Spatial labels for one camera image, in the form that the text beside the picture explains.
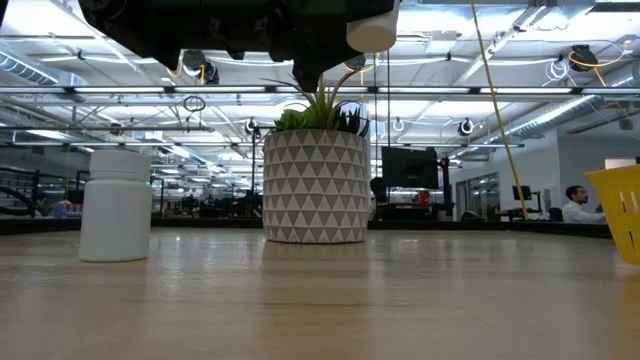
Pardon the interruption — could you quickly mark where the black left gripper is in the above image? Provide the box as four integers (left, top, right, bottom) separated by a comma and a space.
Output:
164, 0, 396, 94

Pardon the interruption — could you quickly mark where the white pill bottle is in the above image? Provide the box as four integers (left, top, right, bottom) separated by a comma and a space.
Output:
345, 0, 402, 54
78, 149, 154, 263

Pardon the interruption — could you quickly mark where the yellow plastic basket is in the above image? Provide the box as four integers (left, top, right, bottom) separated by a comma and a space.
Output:
583, 164, 640, 266

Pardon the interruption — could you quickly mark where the succulent in white patterned pot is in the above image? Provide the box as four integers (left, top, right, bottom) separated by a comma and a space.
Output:
263, 74, 372, 245

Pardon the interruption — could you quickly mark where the black monitor screen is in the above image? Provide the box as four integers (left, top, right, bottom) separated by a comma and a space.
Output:
381, 145, 440, 190

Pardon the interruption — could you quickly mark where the person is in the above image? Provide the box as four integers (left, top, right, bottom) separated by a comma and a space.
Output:
562, 184, 607, 225

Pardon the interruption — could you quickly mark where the yellow hanging cable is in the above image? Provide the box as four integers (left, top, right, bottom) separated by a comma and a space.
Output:
468, 0, 530, 221

